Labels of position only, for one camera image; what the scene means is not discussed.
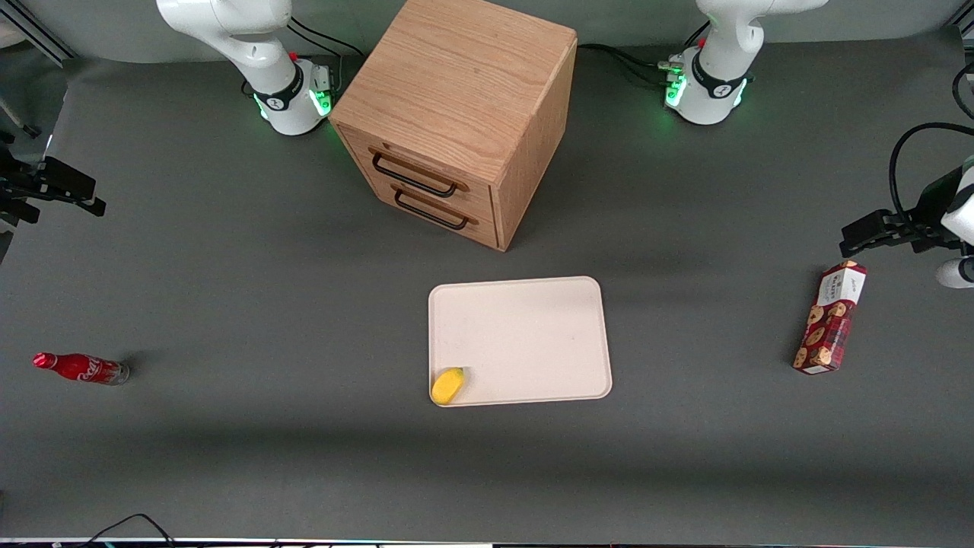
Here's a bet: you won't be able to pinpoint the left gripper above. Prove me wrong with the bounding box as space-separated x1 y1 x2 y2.
839 155 974 258

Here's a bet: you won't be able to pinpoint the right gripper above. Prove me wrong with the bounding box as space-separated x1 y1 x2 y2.
0 147 107 227

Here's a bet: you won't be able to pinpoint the red coke bottle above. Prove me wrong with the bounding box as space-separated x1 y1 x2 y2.
32 352 131 387

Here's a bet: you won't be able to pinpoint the beige plastic tray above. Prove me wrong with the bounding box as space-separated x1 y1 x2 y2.
428 276 613 408

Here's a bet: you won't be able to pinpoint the red cookie box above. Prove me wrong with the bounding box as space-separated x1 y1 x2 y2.
792 260 869 376

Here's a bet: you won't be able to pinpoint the wooden drawer front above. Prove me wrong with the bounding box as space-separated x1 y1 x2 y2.
339 126 495 223
365 177 499 250

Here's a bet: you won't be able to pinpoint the wooden drawer cabinet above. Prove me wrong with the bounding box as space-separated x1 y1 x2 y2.
329 0 578 253

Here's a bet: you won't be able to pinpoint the yellow toy lemon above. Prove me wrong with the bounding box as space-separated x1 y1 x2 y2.
431 367 466 406

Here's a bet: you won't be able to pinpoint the black looped wrist cable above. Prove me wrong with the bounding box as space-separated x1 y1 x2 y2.
889 122 974 223

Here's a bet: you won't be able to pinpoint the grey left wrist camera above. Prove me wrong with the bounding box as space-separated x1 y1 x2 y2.
935 257 974 289

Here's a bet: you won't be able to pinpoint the black edge cable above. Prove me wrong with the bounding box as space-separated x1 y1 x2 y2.
951 61 974 121

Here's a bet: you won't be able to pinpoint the aluminium frame profile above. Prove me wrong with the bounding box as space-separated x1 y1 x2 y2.
0 0 78 68

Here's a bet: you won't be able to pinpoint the black right base cables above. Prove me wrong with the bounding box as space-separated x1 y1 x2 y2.
288 15 366 60

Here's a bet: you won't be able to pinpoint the black base cables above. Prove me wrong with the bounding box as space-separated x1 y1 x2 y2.
577 23 712 86
288 15 366 60

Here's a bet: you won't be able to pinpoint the black left base cables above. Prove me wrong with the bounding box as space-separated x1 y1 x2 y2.
577 23 712 86

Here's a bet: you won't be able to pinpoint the black thin table-edge cable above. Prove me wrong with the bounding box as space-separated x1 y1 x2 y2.
75 513 177 548

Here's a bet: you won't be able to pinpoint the black metal drawer handle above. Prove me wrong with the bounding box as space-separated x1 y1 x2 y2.
393 188 469 231
371 151 460 199

